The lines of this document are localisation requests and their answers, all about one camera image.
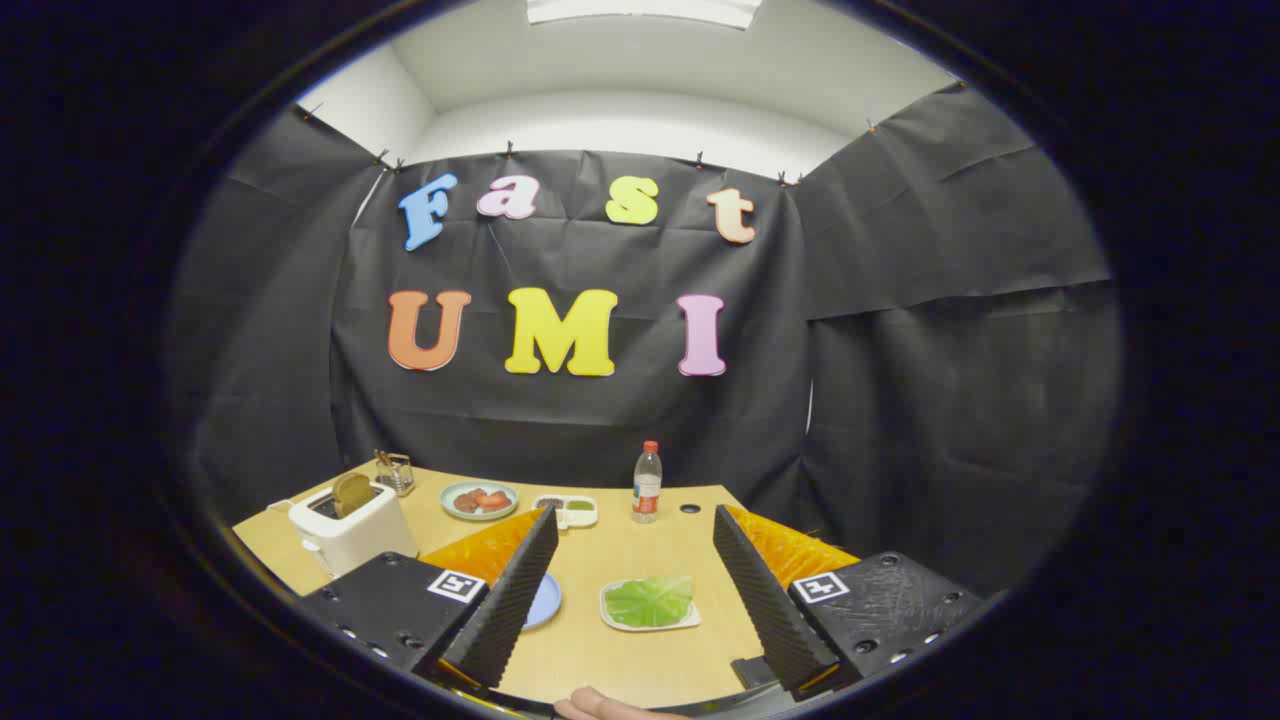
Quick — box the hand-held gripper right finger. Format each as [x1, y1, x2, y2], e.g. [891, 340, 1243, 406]
[712, 503, 989, 701]

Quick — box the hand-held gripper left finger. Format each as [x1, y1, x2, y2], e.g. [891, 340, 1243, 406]
[298, 503, 561, 693]

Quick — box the green lettuce leaf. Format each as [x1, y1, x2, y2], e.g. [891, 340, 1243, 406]
[605, 576, 695, 629]

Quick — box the brown toasted bread slice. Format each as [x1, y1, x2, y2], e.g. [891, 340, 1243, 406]
[333, 472, 374, 518]

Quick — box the light blue round plate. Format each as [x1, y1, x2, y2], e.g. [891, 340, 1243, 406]
[522, 572, 563, 632]

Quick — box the white square plate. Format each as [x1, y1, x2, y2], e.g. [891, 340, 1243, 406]
[599, 577, 703, 633]

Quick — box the white divided seasoning tray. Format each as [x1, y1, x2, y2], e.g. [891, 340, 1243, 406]
[533, 494, 599, 531]

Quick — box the pale green round plate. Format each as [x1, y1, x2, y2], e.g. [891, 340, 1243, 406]
[440, 481, 520, 522]

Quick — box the clear bottle with red cap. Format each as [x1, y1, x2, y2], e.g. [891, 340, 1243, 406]
[631, 440, 664, 525]

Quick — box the white toaster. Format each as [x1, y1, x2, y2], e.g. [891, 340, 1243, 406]
[288, 478, 419, 579]

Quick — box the black backdrop cloth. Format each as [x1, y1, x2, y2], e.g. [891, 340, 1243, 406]
[165, 85, 1121, 601]

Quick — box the ceiling light panel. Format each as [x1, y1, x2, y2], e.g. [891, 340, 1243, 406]
[527, 0, 761, 29]

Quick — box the metal wire holder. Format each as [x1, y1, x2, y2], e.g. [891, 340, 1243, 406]
[373, 449, 416, 498]

